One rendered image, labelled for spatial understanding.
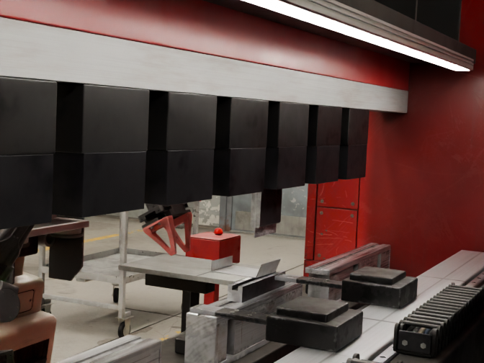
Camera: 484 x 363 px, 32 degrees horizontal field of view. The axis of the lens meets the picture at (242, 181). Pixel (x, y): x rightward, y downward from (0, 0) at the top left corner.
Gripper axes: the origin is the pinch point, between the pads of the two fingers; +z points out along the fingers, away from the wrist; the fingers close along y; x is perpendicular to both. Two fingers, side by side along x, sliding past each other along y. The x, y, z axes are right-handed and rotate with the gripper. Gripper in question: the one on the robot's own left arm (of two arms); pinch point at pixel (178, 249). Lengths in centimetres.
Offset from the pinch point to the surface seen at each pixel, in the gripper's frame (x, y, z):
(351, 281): -33.4, -3.9, 19.6
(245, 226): 344, 697, -77
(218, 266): -6.9, 0.0, 6.7
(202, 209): 387, 698, -117
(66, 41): -39, -67, -20
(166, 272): -0.4, -8.4, 4.0
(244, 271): -11.4, 0.9, 9.8
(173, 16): -41, -43, -25
